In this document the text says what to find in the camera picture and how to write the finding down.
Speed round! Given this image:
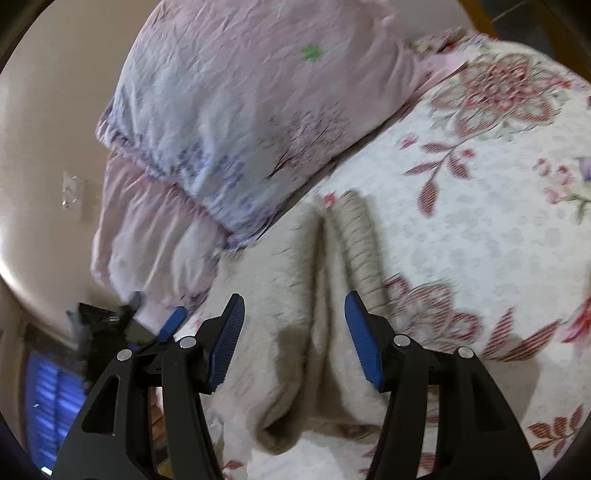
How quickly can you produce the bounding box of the pink floral pillow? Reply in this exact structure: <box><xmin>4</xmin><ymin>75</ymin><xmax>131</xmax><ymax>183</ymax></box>
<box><xmin>90</xmin><ymin>152</ymin><xmax>232</xmax><ymax>324</ymax></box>

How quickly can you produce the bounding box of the yellow wooden bed frame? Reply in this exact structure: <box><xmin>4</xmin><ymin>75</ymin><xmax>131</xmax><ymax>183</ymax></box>
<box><xmin>462</xmin><ymin>0</ymin><xmax>502</xmax><ymax>40</ymax></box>

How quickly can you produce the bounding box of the beige cable-knit sweater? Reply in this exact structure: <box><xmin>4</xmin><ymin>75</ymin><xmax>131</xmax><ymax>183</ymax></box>
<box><xmin>203</xmin><ymin>189</ymin><xmax>462</xmax><ymax>457</ymax></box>

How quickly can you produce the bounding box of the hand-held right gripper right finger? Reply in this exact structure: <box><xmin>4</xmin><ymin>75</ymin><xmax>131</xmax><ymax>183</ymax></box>
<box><xmin>344</xmin><ymin>291</ymin><xmax>541</xmax><ymax>480</ymax></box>

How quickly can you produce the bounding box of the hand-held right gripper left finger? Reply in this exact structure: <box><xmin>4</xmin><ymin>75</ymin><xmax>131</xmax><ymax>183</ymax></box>
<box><xmin>51</xmin><ymin>293</ymin><xmax>245</xmax><ymax>480</ymax></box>

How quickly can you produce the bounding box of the white floral bed sheet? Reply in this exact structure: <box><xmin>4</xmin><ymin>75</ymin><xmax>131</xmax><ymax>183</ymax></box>
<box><xmin>152</xmin><ymin>28</ymin><xmax>591</xmax><ymax>480</ymax></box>

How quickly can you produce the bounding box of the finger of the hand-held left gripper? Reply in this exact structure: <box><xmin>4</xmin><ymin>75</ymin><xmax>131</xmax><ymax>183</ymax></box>
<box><xmin>134</xmin><ymin>306</ymin><xmax>188</xmax><ymax>357</ymax></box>
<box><xmin>120</xmin><ymin>291</ymin><xmax>144</xmax><ymax>324</ymax></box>

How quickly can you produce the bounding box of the pink pillow with tree print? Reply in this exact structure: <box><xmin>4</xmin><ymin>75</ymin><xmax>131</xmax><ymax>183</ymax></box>
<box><xmin>95</xmin><ymin>0</ymin><xmax>458</xmax><ymax>245</ymax></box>

